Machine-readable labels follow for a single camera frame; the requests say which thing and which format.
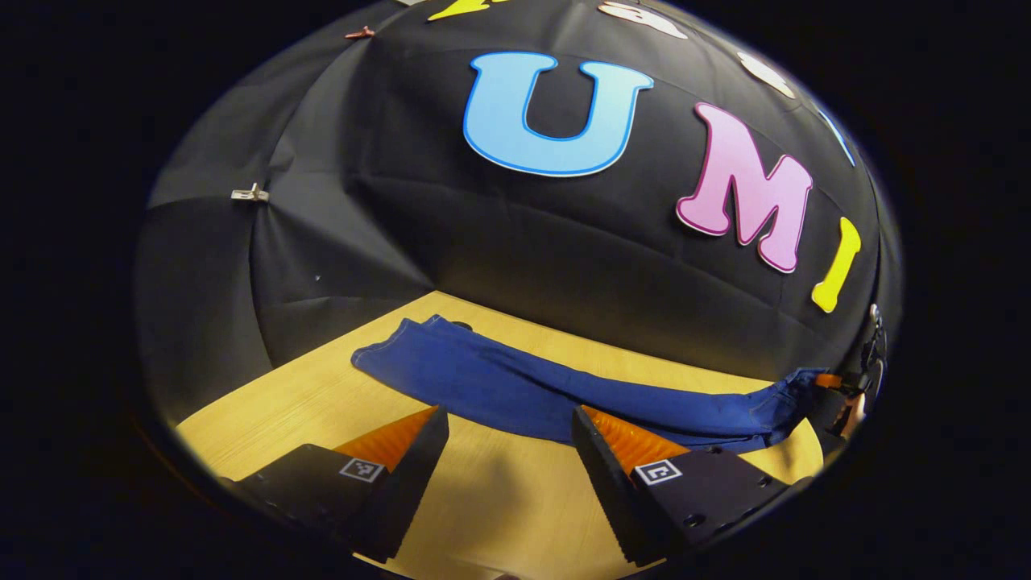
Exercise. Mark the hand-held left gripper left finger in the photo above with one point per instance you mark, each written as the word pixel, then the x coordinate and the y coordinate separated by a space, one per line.
pixel 411 483

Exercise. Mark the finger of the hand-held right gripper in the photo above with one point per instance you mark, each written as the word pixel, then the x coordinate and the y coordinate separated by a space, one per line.
pixel 830 379

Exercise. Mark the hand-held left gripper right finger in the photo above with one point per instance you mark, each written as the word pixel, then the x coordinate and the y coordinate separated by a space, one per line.
pixel 608 491

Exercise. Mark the blue jeans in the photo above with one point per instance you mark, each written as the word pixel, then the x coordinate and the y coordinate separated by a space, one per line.
pixel 483 379

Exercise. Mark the black backdrop cloth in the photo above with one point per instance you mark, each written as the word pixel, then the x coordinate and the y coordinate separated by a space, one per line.
pixel 523 234

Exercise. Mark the silver metal clip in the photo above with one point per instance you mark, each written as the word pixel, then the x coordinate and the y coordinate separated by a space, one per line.
pixel 250 193

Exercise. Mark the reddish metal clip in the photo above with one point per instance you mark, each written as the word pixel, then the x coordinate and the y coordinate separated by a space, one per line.
pixel 360 33

